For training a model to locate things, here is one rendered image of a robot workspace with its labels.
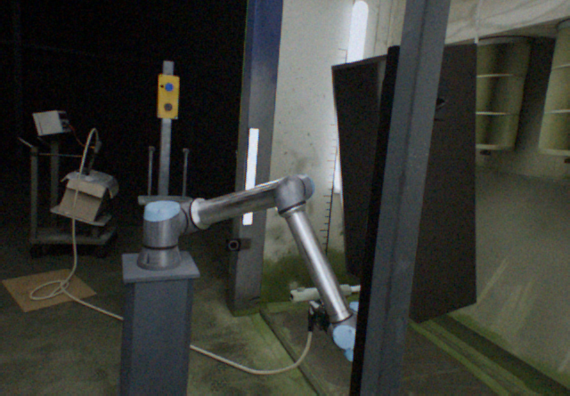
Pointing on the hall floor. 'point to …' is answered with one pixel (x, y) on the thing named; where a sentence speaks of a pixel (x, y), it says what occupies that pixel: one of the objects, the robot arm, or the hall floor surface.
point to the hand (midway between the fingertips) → (313, 298)
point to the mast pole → (405, 177)
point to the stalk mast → (165, 145)
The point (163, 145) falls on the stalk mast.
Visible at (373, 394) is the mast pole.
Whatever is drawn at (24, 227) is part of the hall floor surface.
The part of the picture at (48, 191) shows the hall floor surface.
